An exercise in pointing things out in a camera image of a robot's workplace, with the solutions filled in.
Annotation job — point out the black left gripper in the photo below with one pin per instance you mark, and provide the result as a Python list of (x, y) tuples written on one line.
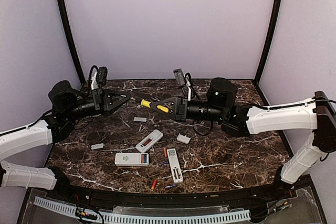
[(103, 101)]

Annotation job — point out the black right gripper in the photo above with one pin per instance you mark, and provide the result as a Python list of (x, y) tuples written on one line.
[(175, 114)]

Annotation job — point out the yellow handled screwdriver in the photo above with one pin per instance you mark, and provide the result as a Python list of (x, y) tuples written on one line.
[(147, 104)]

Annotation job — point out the grey battery cover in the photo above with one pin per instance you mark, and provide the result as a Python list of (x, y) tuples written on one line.
[(139, 119)]

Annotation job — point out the white remote with barcode label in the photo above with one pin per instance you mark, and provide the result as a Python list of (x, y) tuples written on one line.
[(149, 141)]

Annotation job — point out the white battery cover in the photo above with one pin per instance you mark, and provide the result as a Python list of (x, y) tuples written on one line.
[(97, 146), (183, 139)]

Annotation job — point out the plain white slim remote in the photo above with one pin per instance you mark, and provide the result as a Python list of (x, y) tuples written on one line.
[(129, 159)]

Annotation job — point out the white button remote control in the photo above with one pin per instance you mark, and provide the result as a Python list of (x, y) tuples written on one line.
[(175, 166)]

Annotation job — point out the red blue battery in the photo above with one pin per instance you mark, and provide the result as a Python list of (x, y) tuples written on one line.
[(154, 184)]

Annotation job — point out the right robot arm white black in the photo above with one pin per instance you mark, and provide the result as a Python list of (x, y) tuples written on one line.
[(316, 114)]

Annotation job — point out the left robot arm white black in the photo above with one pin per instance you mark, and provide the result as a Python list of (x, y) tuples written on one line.
[(68, 106)]

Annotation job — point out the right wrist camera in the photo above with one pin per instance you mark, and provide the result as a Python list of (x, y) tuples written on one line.
[(181, 79)]

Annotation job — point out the white slotted cable duct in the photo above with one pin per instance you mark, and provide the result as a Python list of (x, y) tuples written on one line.
[(144, 215)]

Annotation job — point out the left black frame post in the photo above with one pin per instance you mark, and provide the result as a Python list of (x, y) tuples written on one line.
[(70, 41)]

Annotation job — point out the black frame post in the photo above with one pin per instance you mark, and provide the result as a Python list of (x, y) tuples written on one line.
[(268, 41), (70, 41)]

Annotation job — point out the right black frame post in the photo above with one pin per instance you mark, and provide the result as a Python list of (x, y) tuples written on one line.
[(268, 41)]

